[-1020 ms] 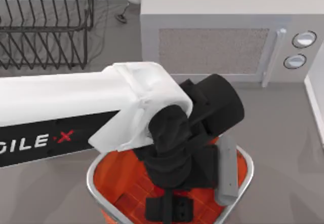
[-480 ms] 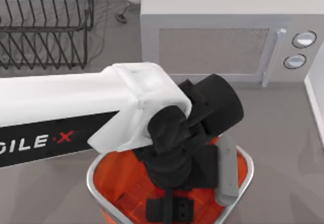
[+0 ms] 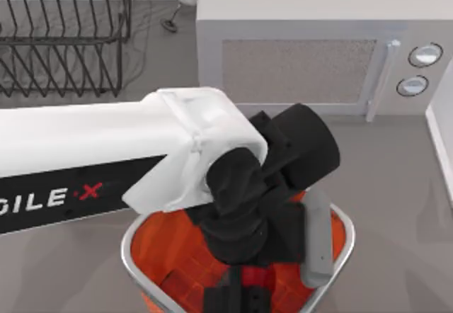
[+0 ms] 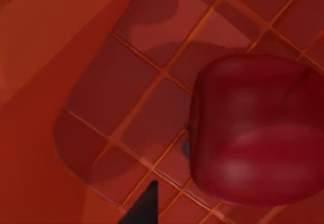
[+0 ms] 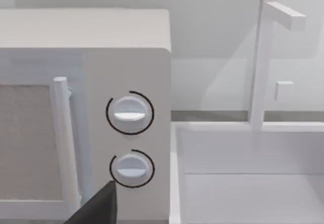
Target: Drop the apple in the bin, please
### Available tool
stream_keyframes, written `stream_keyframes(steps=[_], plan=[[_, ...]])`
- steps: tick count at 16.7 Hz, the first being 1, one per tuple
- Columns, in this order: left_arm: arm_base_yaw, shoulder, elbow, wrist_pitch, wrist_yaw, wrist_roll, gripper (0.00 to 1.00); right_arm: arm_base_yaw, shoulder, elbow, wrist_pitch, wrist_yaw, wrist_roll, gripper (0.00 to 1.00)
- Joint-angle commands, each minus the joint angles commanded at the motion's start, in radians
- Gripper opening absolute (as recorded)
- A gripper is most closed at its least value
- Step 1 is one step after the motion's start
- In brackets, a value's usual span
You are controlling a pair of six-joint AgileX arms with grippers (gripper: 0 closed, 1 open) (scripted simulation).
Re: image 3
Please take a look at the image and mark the pale grey rounded box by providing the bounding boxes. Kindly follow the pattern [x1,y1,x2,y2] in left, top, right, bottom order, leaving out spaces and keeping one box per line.
[300,186,335,288]

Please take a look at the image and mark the orange basket with metal rim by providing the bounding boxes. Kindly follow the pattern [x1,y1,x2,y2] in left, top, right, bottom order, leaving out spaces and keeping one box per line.
[120,189,356,313]

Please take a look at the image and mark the microwave oven door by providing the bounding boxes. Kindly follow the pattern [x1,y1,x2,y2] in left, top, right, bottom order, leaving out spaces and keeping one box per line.
[197,19,394,116]

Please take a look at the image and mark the round microwave knob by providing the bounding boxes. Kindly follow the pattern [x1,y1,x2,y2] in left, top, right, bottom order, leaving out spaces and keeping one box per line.
[396,75,430,98]
[408,42,445,68]

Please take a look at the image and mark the white sink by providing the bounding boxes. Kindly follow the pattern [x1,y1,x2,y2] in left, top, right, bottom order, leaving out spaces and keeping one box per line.
[424,57,453,209]

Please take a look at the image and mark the grey microwave door handle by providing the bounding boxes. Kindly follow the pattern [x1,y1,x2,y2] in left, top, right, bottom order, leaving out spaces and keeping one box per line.
[365,39,401,123]

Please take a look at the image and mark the dark wire dish rack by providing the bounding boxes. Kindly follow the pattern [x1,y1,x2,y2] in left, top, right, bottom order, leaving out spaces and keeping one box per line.
[0,0,134,98]

